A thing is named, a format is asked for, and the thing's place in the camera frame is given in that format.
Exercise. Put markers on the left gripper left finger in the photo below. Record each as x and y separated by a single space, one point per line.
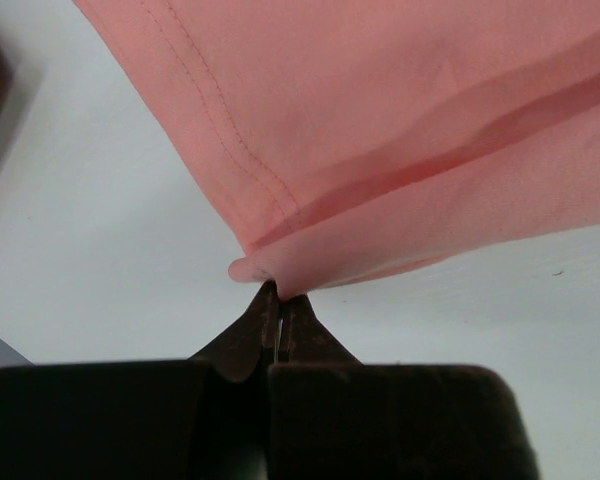
166 419

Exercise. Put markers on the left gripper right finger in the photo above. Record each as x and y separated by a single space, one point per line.
333 417

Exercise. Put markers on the pink t-shirt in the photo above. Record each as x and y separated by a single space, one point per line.
345 141

